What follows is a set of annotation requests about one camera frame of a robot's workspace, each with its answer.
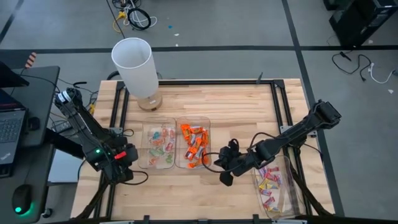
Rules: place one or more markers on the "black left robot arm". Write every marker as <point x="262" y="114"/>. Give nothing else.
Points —
<point x="81" y="124"/>

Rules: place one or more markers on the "black laptop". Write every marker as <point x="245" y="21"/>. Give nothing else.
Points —
<point x="11" y="130"/>

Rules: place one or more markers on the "white cylinder lamp wooden base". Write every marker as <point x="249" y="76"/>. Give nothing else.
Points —
<point x="133" y="71"/>

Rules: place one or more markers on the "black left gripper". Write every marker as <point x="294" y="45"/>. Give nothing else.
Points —
<point x="122" y="165"/>

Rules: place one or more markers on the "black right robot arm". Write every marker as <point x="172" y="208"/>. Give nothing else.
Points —
<point x="295" y="130"/>

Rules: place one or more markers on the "orange black striped object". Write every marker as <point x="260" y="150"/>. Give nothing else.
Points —
<point x="31" y="59"/>

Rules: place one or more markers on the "white panel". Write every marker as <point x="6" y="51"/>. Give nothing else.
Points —
<point x="63" y="166"/>

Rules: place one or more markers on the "pink red candy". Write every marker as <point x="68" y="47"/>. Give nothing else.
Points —
<point x="265" y="193"/>
<point x="269" y="200"/>

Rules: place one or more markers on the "orange Reese's candy pack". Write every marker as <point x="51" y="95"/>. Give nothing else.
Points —
<point x="185" y="130"/>

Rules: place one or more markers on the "black chair caster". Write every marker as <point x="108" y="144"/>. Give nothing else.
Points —
<point x="46" y="213"/>

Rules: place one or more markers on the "black screen lid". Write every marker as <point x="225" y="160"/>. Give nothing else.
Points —
<point x="9" y="76"/>

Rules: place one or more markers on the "orange white candy pack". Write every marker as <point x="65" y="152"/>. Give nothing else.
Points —
<point x="192" y="140"/>

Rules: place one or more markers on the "pale pink candy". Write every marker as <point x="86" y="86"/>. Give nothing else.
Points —
<point x="262" y="170"/>

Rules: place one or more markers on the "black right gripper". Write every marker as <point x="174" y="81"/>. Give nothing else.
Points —
<point x="234" y="160"/>

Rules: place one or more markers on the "clear plastic bin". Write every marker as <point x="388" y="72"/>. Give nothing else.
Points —
<point x="183" y="121"/>
<point x="286" y="199"/>
<point x="146" y="124"/>

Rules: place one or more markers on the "small black desk device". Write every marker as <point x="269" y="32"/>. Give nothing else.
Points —
<point x="32" y="123"/>

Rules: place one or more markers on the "black desk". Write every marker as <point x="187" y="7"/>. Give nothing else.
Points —
<point x="40" y="87"/>

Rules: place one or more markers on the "black computer tower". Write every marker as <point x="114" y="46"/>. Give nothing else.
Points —
<point x="363" y="18"/>

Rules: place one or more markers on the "teal candy clear wrapper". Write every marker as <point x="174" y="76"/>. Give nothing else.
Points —
<point x="156" y="135"/>

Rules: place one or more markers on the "black computer mouse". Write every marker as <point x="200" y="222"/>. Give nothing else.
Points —
<point x="21" y="199"/>

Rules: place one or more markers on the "red white candy pack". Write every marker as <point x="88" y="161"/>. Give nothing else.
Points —
<point x="169" y="146"/>

